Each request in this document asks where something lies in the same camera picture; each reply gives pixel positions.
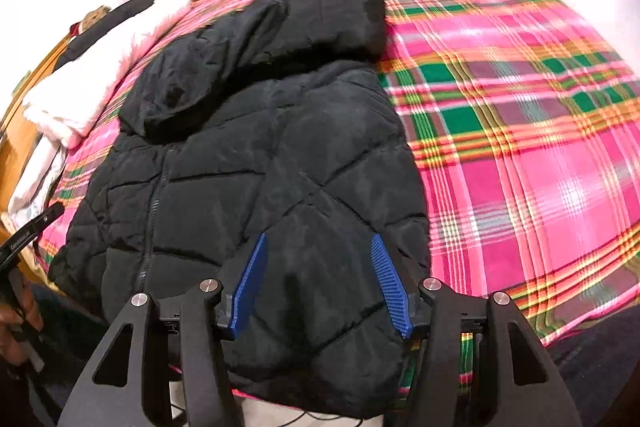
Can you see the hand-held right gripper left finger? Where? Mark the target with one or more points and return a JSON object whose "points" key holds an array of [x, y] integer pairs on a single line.
{"points": [[250, 282]]}

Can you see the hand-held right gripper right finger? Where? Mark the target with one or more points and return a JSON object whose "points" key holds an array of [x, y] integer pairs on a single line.
{"points": [[392, 287]]}

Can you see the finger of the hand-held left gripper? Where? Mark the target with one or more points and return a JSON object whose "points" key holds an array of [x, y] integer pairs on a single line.
{"points": [[47, 214]]}

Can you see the black puffer jacket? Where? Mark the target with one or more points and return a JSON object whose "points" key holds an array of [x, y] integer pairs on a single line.
{"points": [[260, 147]]}

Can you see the person's left hand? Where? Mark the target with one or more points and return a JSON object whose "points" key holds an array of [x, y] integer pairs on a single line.
{"points": [[15, 327]]}

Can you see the white pillow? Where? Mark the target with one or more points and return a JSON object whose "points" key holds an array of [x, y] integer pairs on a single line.
{"points": [[37, 182]]}

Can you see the wooden headboard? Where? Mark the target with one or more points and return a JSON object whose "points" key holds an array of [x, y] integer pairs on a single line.
{"points": [[15, 142]]}

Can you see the person's left leg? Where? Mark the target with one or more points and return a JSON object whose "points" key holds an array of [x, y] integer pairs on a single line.
{"points": [[65, 357]]}

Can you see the white folded quilt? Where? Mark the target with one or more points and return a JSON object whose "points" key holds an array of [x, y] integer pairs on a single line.
{"points": [[95, 82]]}

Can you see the black pillow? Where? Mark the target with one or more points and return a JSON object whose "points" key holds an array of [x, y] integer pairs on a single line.
{"points": [[107, 24]]}

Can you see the brown stuffed toy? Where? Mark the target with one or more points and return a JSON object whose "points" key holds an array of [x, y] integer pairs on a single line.
{"points": [[92, 19]]}

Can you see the pink plaid bed sheet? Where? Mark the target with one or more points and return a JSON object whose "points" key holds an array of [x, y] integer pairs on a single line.
{"points": [[525, 132]]}

